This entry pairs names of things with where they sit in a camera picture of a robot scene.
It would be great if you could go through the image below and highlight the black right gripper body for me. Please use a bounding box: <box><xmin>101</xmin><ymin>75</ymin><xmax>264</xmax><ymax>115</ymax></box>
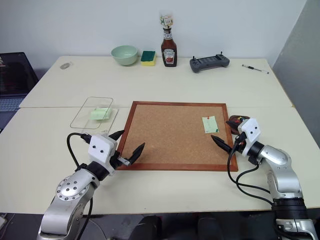
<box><xmin>231</xmin><ymin>134</ymin><xmax>247</xmax><ymax>155</ymax></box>

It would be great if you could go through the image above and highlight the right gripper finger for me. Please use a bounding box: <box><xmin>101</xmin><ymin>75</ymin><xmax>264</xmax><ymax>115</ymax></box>
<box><xmin>225</xmin><ymin>120</ymin><xmax>241</xmax><ymax>132</ymax></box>
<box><xmin>211</xmin><ymin>134</ymin><xmax>234</xmax><ymax>154</ymax></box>

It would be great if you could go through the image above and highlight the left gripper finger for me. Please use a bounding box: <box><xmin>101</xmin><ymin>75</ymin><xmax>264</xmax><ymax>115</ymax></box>
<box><xmin>107</xmin><ymin>129</ymin><xmax>126</xmax><ymax>141</ymax></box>
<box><xmin>126</xmin><ymin>142</ymin><xmax>146</xmax><ymax>165</ymax></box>

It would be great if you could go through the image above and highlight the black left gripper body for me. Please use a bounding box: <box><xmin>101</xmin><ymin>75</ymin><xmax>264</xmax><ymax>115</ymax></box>
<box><xmin>109</xmin><ymin>149</ymin><xmax>132</xmax><ymax>171</ymax></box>

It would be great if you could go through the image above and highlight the light green paper note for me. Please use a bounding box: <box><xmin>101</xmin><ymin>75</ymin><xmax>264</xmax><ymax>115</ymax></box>
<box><xmin>201</xmin><ymin>115</ymin><xmax>220</xmax><ymax>134</ymax></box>

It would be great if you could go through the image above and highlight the green sticky note pad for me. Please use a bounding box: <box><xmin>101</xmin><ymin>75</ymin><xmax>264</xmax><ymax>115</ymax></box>
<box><xmin>89</xmin><ymin>106</ymin><xmax>113</xmax><ymax>121</ymax></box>

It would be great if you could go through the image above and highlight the wood framed cork board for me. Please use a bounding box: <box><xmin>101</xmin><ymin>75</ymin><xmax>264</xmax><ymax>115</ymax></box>
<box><xmin>115</xmin><ymin>100</ymin><xmax>239</xmax><ymax>173</ymax></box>

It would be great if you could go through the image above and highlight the dish of pushpins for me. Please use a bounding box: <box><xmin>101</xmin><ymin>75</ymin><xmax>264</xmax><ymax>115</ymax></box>
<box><xmin>228</xmin><ymin>114</ymin><xmax>251</xmax><ymax>137</ymax></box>

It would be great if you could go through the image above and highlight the clear acrylic tray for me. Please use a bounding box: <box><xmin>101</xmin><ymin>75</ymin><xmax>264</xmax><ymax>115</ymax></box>
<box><xmin>70</xmin><ymin>96</ymin><xmax>120</xmax><ymax>133</ymax></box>

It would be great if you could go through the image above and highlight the black silver pen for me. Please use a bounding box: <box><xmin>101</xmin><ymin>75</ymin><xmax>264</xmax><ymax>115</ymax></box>
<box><xmin>241</xmin><ymin>64</ymin><xmax>270</xmax><ymax>75</ymax></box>

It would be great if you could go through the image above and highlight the grey handheld controller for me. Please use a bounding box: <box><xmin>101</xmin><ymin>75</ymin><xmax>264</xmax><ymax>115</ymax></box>
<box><xmin>189</xmin><ymin>51</ymin><xmax>231</xmax><ymax>74</ymax></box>

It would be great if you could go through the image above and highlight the dark rounded shape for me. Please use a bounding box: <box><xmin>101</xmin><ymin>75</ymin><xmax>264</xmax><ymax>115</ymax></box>
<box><xmin>129</xmin><ymin>215</ymin><xmax>163</xmax><ymax>240</ymax></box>

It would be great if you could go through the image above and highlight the mint green bowl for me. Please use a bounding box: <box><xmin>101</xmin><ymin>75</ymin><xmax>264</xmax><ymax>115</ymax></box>
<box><xmin>110</xmin><ymin>45</ymin><xmax>139</xmax><ymax>67</ymax></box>

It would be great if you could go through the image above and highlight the yellow green sponge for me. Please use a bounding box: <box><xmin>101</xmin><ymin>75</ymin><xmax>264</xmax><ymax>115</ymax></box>
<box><xmin>140</xmin><ymin>50</ymin><xmax>157</xmax><ymax>67</ymax></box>

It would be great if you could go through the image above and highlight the grey partition panel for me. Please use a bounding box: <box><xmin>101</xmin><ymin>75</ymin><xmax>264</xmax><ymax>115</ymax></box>
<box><xmin>271</xmin><ymin>0</ymin><xmax>320</xmax><ymax>151</ymax></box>

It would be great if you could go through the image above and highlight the ketchup bottle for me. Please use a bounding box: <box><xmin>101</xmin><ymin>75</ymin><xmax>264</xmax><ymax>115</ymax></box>
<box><xmin>161</xmin><ymin>26</ymin><xmax>178</xmax><ymax>68</ymax></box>

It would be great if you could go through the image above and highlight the dark laptop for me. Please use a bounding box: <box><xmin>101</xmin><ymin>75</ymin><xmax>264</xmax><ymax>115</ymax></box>
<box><xmin>0</xmin><ymin>51</ymin><xmax>40</xmax><ymax>113</ymax></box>

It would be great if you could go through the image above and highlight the clear plastic labelled jar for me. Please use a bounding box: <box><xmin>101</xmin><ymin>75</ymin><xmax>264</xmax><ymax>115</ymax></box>
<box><xmin>158</xmin><ymin>9</ymin><xmax>175</xmax><ymax>29</ymax></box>

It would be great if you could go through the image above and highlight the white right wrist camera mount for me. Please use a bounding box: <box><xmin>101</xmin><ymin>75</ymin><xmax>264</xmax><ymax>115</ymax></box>
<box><xmin>237</xmin><ymin>117</ymin><xmax>262</xmax><ymax>157</ymax></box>

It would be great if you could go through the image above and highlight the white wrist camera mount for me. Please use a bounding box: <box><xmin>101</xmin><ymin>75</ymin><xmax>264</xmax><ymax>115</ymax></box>
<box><xmin>87</xmin><ymin>134</ymin><xmax>118</xmax><ymax>175</ymax></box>
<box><xmin>237</xmin><ymin>117</ymin><xmax>262</xmax><ymax>157</ymax></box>

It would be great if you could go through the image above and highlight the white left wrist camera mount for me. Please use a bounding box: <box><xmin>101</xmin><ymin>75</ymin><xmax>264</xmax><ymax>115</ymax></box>
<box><xmin>87</xmin><ymin>134</ymin><xmax>118</xmax><ymax>175</ymax></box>

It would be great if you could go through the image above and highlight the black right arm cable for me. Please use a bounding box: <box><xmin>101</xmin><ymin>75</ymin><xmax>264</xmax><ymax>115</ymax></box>
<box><xmin>226</xmin><ymin>133</ymin><xmax>276</xmax><ymax>205</ymax></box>

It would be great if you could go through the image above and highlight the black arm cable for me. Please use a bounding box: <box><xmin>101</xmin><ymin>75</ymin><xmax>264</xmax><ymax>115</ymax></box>
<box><xmin>226</xmin><ymin>133</ymin><xmax>276</xmax><ymax>205</ymax></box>
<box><xmin>66</xmin><ymin>132</ymin><xmax>94</xmax><ymax>240</ymax></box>

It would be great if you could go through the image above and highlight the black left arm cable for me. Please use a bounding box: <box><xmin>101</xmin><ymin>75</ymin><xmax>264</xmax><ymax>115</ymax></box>
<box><xmin>66</xmin><ymin>132</ymin><xmax>94</xmax><ymax>240</ymax></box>

